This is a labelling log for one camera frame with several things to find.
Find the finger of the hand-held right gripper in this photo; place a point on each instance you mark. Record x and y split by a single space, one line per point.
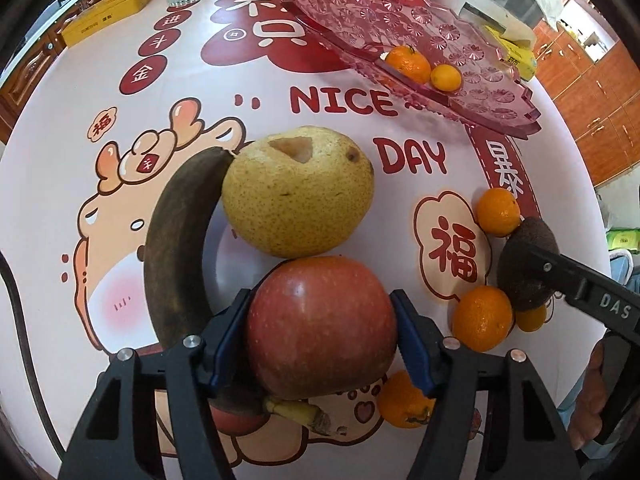
550 266

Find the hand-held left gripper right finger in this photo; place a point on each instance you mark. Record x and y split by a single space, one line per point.
411 340

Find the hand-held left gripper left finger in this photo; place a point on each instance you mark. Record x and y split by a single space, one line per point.
234 332

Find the dark avocado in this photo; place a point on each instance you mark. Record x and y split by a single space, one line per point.
520 280

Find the small yellow-orange tangerine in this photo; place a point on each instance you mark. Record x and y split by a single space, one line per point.
532 319
445 77

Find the orange tangerine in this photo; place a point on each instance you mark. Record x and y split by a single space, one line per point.
496 211
402 402
482 318
407 64

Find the red apple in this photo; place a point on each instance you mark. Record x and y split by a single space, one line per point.
320 325

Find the dark overripe banana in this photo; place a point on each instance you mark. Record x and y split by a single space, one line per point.
175 250

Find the yellow pear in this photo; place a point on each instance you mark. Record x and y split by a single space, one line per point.
300 195

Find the pink plastic fruit plate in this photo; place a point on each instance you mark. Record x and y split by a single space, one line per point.
450 25

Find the person's right hand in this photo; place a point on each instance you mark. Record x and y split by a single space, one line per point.
590 400

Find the yellow tissue pack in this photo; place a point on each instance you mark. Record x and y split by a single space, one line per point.
517 57

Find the printed tablecloth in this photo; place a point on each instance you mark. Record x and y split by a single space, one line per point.
75 160

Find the wooden glass-door cabinet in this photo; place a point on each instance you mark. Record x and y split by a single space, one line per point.
30 70

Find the yellow flat box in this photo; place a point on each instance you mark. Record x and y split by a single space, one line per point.
105 15

